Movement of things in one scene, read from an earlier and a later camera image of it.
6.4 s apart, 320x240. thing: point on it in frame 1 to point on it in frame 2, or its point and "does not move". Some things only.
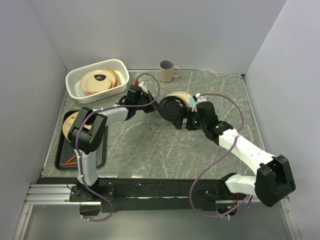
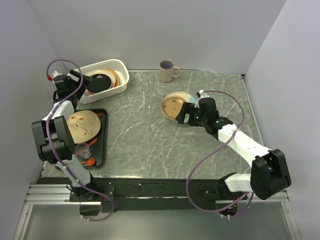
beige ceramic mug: (166, 70) does not move
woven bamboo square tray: (117, 79) does not move
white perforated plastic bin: (73, 80) does not move
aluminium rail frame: (58, 194) does not move
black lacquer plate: (171, 106) to (98, 83)
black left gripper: (155, 106) to (85, 79)
